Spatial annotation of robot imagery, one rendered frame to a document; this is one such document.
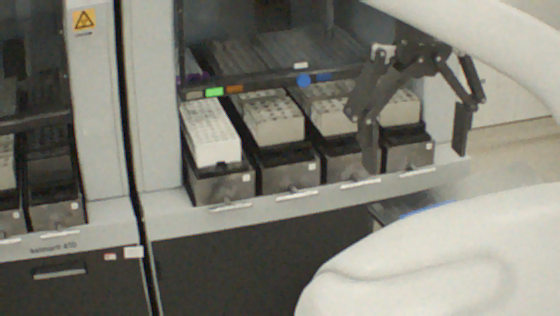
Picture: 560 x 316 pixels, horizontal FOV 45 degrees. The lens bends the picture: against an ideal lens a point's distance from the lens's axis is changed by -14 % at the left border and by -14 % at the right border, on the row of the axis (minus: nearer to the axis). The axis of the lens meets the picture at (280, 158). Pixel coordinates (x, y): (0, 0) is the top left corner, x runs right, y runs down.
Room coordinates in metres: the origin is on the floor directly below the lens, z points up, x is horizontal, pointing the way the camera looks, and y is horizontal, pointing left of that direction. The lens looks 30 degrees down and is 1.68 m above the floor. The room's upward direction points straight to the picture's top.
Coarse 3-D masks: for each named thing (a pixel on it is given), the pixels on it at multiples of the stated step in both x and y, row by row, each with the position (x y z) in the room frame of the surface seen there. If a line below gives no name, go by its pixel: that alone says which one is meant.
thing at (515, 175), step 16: (480, 176) 1.40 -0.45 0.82; (496, 176) 1.40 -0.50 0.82; (512, 176) 1.40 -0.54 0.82; (528, 176) 1.39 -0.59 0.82; (416, 192) 1.34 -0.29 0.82; (432, 192) 1.34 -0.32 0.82; (448, 192) 1.34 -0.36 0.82; (464, 192) 1.33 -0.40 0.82; (480, 192) 1.33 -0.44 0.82; (496, 192) 1.33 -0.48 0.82; (368, 208) 1.29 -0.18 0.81; (384, 208) 1.28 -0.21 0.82; (400, 208) 1.28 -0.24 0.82; (416, 208) 1.28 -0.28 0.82; (368, 224) 1.30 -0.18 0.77; (384, 224) 1.23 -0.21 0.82
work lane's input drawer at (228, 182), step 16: (192, 160) 1.49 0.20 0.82; (224, 160) 1.47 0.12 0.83; (192, 176) 1.44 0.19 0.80; (208, 176) 1.43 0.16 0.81; (224, 176) 1.44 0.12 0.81; (240, 176) 1.45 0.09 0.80; (208, 192) 1.43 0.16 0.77; (224, 192) 1.44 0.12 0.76; (240, 192) 1.45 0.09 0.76; (208, 208) 1.39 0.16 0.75; (224, 208) 1.39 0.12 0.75; (240, 208) 1.40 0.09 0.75
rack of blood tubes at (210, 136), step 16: (192, 112) 1.63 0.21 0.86; (208, 112) 1.63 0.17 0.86; (192, 128) 1.56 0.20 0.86; (208, 128) 1.55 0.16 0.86; (224, 128) 1.55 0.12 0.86; (192, 144) 1.58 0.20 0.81; (208, 144) 1.47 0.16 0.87; (224, 144) 1.48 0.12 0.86; (208, 160) 1.47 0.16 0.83; (240, 160) 1.49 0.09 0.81
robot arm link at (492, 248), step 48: (528, 192) 0.29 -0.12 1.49; (384, 240) 0.27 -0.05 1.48; (432, 240) 0.26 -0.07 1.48; (480, 240) 0.25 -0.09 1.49; (528, 240) 0.25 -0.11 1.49; (336, 288) 0.25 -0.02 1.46; (384, 288) 0.24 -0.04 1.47; (432, 288) 0.24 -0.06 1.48; (480, 288) 0.23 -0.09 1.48; (528, 288) 0.23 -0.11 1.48
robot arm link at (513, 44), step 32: (384, 0) 0.61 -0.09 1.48; (416, 0) 0.59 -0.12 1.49; (448, 0) 0.57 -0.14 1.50; (480, 0) 0.56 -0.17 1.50; (448, 32) 0.56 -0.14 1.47; (480, 32) 0.54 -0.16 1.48; (512, 32) 0.53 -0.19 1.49; (544, 32) 0.52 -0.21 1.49; (512, 64) 0.52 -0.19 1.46; (544, 64) 0.49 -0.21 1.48; (544, 96) 0.49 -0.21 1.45
